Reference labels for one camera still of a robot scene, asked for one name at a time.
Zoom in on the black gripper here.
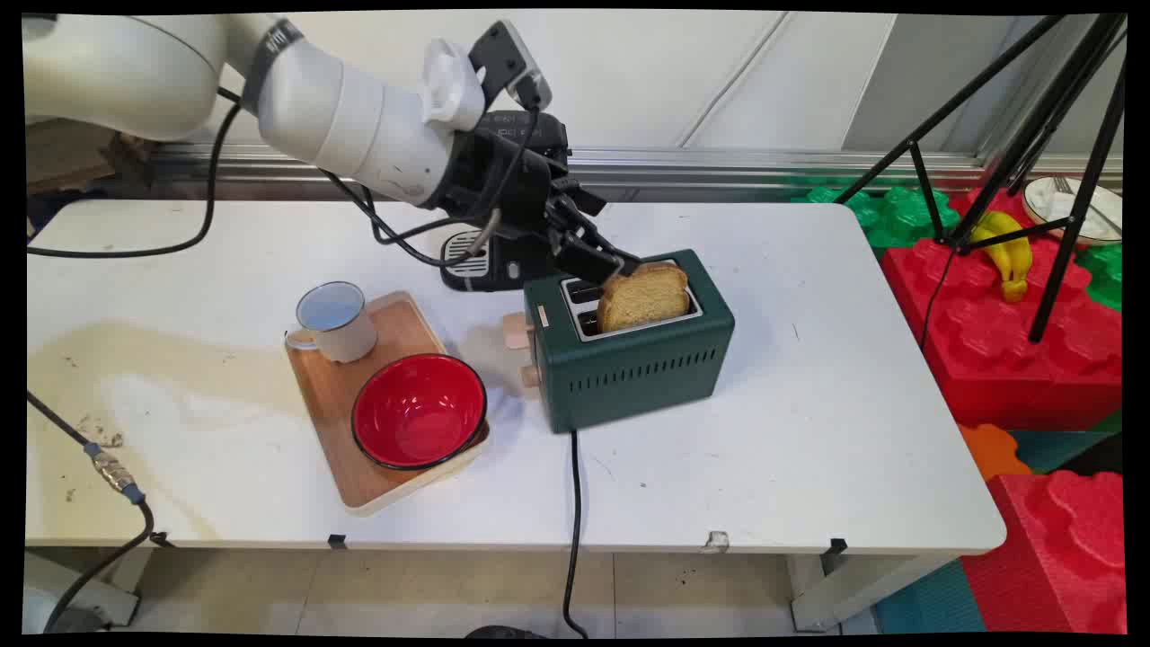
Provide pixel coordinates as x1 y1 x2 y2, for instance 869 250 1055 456
428 133 643 285

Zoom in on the brown toast bread slice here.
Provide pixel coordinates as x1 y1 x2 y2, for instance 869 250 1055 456
597 261 692 335

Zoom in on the black coffee machine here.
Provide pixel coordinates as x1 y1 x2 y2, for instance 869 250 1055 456
438 111 576 294

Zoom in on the green two-slot toaster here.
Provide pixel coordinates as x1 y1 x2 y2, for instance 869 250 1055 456
502 249 737 436

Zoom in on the red bowl black rim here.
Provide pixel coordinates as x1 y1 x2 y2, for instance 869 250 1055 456
350 352 489 472

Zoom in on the white enamel mug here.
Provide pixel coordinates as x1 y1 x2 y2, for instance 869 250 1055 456
285 281 379 365

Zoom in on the wide green foam block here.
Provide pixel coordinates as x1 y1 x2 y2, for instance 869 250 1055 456
790 185 963 251

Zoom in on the wooden serving tray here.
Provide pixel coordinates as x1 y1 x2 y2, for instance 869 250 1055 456
283 289 492 518

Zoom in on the yellow banana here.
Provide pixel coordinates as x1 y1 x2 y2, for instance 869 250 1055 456
968 210 1035 305

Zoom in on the large red foam block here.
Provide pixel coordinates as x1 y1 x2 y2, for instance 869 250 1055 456
878 187 1125 433

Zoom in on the white table leg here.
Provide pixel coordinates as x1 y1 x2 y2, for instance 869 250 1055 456
789 550 955 633

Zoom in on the orange foam block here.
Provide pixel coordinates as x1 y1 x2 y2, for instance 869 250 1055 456
956 422 1035 483

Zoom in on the white plate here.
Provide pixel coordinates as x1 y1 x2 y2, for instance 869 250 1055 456
1022 175 1125 247

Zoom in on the teal foam floor mat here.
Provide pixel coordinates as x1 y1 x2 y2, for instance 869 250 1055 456
873 557 989 635

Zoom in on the black tripod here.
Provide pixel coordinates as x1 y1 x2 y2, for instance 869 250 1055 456
834 13 1129 345

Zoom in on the silver fork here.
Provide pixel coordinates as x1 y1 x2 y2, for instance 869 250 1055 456
1052 176 1120 236

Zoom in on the narrow green foam block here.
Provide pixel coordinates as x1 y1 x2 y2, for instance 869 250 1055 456
1073 241 1125 314

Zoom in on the brown cardboard box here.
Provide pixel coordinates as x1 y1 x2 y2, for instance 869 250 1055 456
26 119 155 197

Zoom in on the small red foam block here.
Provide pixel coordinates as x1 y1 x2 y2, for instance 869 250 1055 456
959 471 1129 635

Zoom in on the aluminium wall rail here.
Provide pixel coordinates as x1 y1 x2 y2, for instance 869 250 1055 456
151 142 1125 195

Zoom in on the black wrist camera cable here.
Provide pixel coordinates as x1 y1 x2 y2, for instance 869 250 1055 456
319 106 542 270

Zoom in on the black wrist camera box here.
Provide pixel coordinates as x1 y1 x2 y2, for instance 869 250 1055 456
467 20 554 114

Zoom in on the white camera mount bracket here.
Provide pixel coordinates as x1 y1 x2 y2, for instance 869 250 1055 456
417 38 487 132

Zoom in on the black toaster power cord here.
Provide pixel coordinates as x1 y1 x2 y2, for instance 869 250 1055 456
562 430 590 639

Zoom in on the thin black tripod cable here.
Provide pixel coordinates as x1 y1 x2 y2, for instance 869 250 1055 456
917 244 959 353

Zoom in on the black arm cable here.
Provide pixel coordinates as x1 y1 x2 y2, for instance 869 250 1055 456
27 85 245 260

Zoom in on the cable with metal connector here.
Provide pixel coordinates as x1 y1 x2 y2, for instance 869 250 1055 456
26 390 173 635

